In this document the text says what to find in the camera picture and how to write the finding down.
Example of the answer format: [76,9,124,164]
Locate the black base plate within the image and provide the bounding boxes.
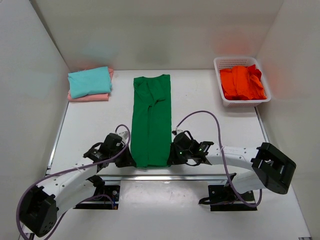
[74,185,121,210]
[208,185,258,212]

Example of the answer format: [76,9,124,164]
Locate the folded teal t shirt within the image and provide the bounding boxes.
[67,66,112,99]

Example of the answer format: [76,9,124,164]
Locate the orange t shirt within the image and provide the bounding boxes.
[219,64,267,101]

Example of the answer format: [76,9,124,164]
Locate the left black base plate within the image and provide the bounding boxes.
[74,185,121,210]

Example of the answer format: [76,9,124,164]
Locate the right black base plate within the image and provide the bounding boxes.
[208,185,258,212]

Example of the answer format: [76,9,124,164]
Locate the aluminium rail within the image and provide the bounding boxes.
[100,174,227,181]

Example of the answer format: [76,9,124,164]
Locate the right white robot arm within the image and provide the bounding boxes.
[167,130,297,202]

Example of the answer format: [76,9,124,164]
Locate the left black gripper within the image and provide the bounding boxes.
[111,142,136,167]

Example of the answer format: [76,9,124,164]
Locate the folded pink t shirt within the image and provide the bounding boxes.
[67,67,114,102]

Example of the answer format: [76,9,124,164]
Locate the green t shirt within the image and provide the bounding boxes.
[130,74,172,168]

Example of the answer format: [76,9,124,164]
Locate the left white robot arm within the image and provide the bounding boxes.
[16,131,130,237]

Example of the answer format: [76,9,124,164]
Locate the white plastic basket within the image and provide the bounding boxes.
[213,56,271,108]

